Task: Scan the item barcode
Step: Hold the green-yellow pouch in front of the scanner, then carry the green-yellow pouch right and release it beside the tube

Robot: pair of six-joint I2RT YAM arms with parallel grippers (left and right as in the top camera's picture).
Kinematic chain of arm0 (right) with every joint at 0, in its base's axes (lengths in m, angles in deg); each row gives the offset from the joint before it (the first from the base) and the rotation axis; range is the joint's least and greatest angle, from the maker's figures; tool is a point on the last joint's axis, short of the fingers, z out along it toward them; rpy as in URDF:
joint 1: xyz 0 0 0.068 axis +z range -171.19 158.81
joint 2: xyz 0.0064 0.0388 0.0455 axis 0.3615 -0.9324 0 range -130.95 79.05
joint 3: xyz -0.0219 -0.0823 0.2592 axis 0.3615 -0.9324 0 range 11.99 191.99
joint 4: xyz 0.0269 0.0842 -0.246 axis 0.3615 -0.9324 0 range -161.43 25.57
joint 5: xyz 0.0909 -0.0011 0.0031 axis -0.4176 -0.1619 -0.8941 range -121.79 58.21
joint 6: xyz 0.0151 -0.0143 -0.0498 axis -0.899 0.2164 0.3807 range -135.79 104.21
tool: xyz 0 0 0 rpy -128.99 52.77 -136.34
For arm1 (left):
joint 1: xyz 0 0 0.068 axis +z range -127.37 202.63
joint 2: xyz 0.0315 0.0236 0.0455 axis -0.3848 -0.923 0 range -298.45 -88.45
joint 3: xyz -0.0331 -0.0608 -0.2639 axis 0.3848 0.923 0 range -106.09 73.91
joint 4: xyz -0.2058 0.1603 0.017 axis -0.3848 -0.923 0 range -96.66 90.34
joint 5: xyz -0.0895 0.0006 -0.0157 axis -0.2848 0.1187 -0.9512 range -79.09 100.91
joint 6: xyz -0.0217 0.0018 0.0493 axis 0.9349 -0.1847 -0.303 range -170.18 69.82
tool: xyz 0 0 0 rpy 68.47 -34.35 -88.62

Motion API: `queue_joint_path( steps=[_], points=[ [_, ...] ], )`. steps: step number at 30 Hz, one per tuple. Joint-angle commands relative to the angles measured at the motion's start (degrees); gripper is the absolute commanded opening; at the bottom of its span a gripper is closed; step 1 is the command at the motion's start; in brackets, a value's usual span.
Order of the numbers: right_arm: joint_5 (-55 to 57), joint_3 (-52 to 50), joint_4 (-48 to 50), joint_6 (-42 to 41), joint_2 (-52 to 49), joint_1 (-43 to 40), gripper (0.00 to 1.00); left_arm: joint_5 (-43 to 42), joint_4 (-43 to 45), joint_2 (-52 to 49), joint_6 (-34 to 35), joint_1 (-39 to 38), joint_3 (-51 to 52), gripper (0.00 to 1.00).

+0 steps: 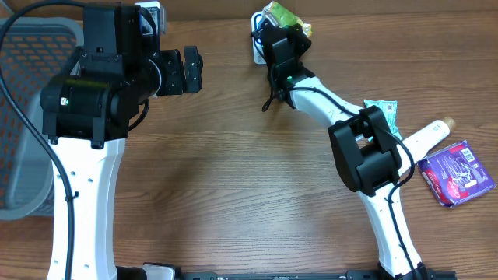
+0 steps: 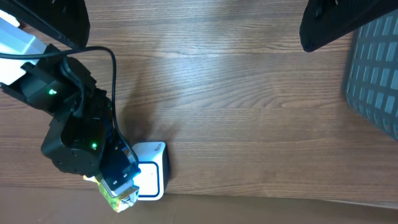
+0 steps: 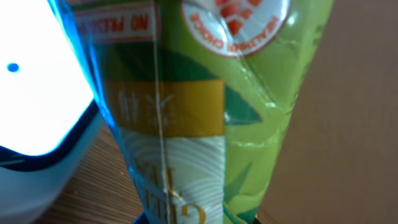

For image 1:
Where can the white barcode scanner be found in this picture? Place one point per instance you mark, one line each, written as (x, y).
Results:
(259, 21)

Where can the white tube gold cap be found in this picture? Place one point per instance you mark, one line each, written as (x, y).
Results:
(420, 143)

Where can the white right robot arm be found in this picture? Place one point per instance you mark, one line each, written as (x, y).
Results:
(369, 159)

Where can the brown cardboard backboard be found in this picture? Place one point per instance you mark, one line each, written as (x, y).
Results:
(203, 13)

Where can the purple pad package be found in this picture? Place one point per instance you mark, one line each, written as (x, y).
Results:
(455, 174)

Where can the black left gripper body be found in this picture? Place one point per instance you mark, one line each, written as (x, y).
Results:
(172, 73)

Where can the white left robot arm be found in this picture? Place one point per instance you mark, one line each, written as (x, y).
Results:
(88, 111)

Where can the teal snack wrapper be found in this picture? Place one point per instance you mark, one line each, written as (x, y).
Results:
(389, 109)

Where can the green yellow snack bar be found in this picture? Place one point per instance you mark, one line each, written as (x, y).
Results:
(280, 16)

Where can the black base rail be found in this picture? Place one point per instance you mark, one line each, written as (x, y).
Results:
(349, 275)

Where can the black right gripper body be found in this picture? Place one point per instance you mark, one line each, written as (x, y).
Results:
(300, 46)

